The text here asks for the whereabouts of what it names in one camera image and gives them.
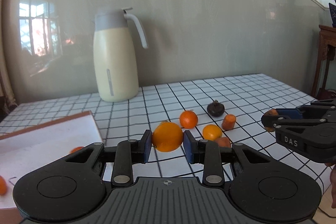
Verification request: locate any large orange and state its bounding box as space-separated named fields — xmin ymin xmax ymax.
xmin=151 ymin=122 xmax=183 ymax=152

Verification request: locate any person's hand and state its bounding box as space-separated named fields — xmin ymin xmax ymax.
xmin=325 ymin=162 xmax=336 ymax=209

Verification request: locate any yellow orange citrus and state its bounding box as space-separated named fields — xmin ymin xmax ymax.
xmin=202 ymin=124 xmax=222 ymax=141

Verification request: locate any reddish carrot piece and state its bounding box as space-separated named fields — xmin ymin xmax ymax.
xmin=215 ymin=137 xmax=231 ymax=148

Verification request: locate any carrot chunk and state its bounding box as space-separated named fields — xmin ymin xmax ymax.
xmin=222 ymin=114 xmax=236 ymax=131

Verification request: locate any round orange tangerine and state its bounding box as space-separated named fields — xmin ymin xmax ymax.
xmin=179 ymin=110 xmax=198 ymax=129

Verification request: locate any white checked tablecloth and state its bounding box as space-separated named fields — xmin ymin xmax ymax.
xmin=0 ymin=73 xmax=336 ymax=224

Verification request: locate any dark mangosteen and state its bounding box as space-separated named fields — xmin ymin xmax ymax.
xmin=207 ymin=100 xmax=225 ymax=117

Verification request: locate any small tangerine in tray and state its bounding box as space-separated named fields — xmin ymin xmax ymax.
xmin=70 ymin=146 xmax=83 ymax=154

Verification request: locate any dark wooden side table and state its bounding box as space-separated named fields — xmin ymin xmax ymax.
xmin=310 ymin=24 xmax=335 ymax=97

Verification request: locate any cream thermos jug grey lid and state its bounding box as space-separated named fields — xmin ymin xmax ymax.
xmin=93 ymin=7 xmax=148 ymax=102

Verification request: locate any potted plant blue pot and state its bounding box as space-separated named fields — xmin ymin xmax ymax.
xmin=328 ymin=0 xmax=336 ymax=28

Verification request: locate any white shallow cardboard tray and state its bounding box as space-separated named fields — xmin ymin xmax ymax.
xmin=1 ymin=111 xmax=102 ymax=223

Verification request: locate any small orange tangerine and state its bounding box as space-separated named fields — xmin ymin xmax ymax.
xmin=0 ymin=176 xmax=7 ymax=196

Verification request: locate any beige curtain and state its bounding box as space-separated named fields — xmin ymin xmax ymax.
xmin=0 ymin=0 xmax=18 ymax=121

